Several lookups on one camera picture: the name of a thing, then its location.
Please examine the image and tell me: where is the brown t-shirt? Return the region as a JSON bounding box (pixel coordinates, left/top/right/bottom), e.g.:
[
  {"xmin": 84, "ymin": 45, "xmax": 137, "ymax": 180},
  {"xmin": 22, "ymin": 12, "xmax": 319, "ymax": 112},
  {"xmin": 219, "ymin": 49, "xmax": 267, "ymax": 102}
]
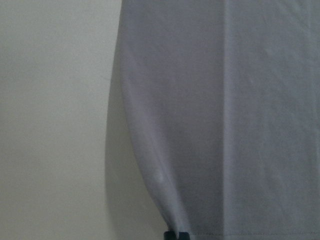
[{"xmin": 116, "ymin": 0, "xmax": 320, "ymax": 240}]

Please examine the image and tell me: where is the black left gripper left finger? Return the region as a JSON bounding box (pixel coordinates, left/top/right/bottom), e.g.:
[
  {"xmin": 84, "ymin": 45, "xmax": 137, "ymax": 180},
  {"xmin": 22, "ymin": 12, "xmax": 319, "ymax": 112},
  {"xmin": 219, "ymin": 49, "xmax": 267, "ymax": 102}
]
[{"xmin": 163, "ymin": 231, "xmax": 178, "ymax": 240}]

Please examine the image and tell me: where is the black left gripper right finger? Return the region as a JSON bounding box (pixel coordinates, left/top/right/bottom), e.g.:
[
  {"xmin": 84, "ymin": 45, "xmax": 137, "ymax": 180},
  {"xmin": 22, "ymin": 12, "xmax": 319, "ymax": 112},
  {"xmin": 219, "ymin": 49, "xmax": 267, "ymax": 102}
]
[{"xmin": 178, "ymin": 232, "xmax": 190, "ymax": 240}]

